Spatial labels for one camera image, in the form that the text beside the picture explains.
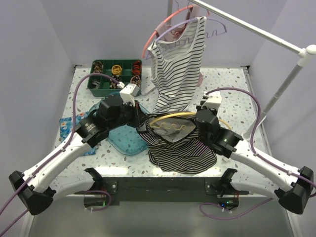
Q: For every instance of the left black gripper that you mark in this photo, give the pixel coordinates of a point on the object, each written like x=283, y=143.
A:
x=139, y=117

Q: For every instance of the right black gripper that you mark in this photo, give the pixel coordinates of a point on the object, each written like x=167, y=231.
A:
x=214, y=111

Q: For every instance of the yellow plastic hanger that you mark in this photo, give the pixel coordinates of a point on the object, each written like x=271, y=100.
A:
x=183, y=127

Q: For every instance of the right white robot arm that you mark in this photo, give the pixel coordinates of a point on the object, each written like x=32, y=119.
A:
x=291, y=186

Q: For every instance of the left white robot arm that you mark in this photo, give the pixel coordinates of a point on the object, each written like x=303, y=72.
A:
x=37, y=187

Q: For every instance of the purple plastic hanger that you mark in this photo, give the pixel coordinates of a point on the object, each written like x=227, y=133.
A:
x=172, y=33

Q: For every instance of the pink plastic hanger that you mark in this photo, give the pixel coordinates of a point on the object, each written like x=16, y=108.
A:
x=158, y=29

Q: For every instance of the teal transparent plastic bin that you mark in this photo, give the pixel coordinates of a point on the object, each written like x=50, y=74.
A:
x=126, y=140

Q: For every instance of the brown white patterned sock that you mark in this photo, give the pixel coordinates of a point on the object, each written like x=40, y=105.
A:
x=136, y=80

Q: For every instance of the black beige patterned sock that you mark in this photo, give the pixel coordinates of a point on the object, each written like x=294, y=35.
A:
x=113, y=84

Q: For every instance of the green compartment organizer tray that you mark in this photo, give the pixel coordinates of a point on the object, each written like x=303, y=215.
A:
x=105, y=82

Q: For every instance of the red black rolled sock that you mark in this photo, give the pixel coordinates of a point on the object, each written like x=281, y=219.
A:
x=137, y=67

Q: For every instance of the yellow rolled sock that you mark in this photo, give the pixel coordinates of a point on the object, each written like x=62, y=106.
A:
x=116, y=70

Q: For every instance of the grey black rolled sock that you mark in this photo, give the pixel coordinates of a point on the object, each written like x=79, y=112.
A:
x=95, y=84

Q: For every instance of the brown patterned rolled sock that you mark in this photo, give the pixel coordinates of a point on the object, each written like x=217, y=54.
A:
x=97, y=67

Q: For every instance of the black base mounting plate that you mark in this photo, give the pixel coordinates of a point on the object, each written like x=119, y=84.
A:
x=165, y=189

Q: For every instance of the blue floral folded cloth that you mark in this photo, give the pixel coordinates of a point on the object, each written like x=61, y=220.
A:
x=66, y=126

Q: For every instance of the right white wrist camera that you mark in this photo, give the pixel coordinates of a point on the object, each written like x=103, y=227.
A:
x=212, y=100

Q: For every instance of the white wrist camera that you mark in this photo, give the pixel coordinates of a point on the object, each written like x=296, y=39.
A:
x=212, y=100
x=129, y=92

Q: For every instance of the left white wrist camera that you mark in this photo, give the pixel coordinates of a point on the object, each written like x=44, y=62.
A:
x=129, y=92

